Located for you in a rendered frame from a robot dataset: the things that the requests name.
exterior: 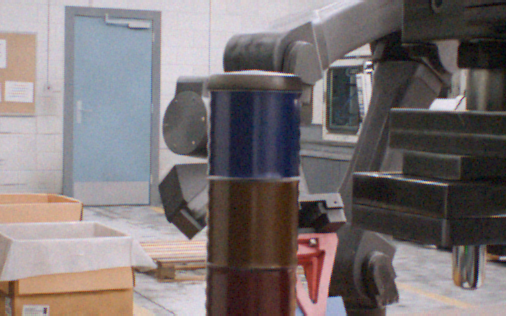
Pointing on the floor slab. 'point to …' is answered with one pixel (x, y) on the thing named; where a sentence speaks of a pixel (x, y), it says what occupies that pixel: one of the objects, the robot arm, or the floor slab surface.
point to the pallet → (171, 253)
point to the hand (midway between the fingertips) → (312, 314)
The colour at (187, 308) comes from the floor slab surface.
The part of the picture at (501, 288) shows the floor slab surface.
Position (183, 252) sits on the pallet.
